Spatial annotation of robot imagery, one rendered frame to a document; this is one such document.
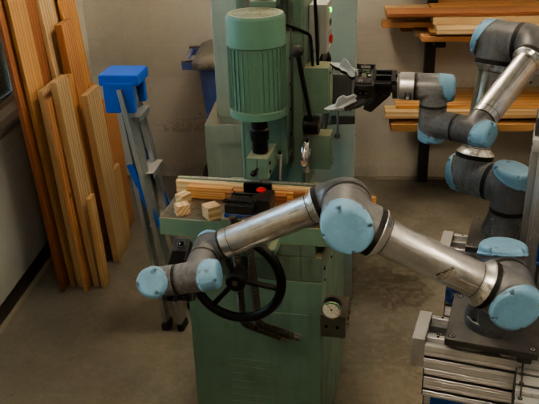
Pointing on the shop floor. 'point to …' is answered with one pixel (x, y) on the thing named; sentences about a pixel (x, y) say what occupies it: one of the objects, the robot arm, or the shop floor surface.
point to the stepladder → (142, 164)
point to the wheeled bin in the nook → (203, 59)
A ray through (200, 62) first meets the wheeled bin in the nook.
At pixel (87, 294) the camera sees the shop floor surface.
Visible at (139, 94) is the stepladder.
